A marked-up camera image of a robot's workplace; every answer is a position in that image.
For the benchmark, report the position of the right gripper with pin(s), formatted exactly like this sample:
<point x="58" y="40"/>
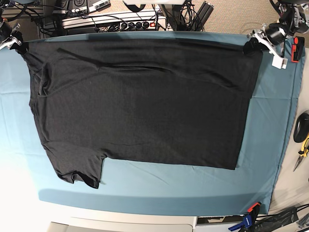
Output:
<point x="9" y="37"/>

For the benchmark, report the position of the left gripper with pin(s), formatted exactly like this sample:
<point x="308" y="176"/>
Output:
<point x="275" y="34"/>

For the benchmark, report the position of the black T-shirt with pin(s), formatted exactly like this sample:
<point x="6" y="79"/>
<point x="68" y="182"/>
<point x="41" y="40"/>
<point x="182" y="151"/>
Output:
<point x="151" y="100"/>

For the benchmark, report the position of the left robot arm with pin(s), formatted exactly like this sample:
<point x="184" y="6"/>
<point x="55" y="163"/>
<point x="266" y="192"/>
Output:
<point x="293" y="18"/>

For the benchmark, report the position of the red black clamp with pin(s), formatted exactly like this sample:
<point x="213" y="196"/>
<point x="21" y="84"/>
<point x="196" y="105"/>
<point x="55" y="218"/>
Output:
<point x="297" y="49"/>

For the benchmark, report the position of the black electronics boxes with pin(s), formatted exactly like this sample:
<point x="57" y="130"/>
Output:
<point x="80" y="6"/>

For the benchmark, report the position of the black computer mouse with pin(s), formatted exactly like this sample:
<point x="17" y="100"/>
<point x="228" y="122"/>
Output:
<point x="301" y="128"/>

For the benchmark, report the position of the teal table cloth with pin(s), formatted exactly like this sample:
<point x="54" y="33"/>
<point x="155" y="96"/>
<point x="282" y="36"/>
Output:
<point x="264" y="171"/>

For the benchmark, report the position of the blue orange clamp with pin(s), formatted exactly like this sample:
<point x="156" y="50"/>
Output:
<point x="248" y="221"/>

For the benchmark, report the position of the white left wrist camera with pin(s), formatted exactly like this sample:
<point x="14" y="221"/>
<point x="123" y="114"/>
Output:
<point x="279" y="62"/>

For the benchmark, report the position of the yellow handled pliers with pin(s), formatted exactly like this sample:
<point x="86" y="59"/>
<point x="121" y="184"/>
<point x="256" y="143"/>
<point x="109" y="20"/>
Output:
<point x="303" y="152"/>

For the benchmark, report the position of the white table frame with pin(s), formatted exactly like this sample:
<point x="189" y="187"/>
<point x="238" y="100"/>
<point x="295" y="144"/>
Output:
<point x="118" y="222"/>

